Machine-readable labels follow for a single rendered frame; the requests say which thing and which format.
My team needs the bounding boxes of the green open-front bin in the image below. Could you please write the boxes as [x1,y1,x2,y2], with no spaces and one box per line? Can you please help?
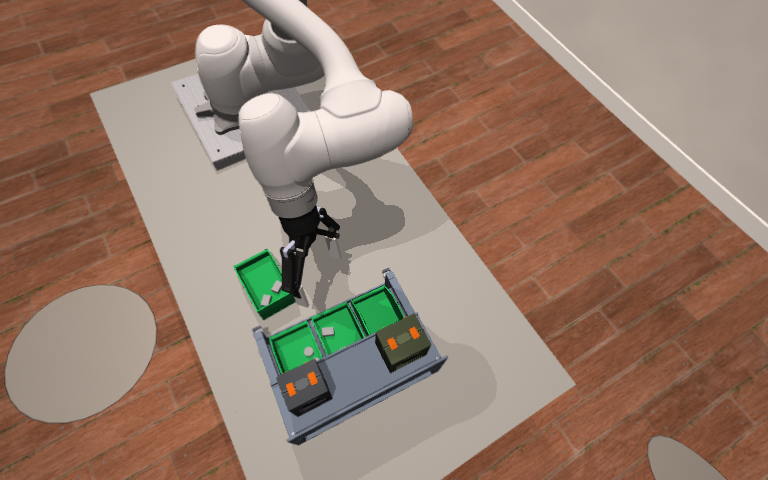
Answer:
[311,302,365,355]
[234,248,296,320]
[270,322,323,374]
[351,286,405,336]

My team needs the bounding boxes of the grey metal shelf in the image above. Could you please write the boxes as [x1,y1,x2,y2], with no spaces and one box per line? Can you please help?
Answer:
[251,267,448,445]

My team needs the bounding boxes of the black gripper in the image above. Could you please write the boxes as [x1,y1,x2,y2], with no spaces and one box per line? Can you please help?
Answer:
[278,205,342,308]

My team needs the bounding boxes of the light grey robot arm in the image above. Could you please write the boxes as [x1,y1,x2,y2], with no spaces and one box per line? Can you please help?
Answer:
[194,0,413,219]

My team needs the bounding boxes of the dark green tool case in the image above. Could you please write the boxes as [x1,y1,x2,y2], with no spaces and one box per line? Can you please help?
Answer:
[375,314,431,373]

